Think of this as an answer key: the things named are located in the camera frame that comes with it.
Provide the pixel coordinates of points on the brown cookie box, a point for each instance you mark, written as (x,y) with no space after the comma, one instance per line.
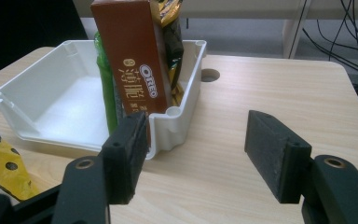
(130,46)

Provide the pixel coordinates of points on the black curtain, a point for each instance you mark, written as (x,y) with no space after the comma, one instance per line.
(21,28)

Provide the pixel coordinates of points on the green snack packet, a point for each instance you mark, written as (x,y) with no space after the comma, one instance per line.
(107,93)

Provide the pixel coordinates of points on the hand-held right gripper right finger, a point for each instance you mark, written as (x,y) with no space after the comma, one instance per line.
(273,155)

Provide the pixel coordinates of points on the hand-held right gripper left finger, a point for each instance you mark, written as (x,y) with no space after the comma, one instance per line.
(124,161)

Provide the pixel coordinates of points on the white plastic bin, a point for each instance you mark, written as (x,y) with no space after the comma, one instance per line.
(62,105)

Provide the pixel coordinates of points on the beige background desk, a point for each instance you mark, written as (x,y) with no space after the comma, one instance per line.
(245,7)

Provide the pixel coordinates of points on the clear plastic bag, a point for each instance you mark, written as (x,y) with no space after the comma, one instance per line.
(6,168)

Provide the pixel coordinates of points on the yellow black chip bag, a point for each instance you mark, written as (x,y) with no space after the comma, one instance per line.
(174,43)

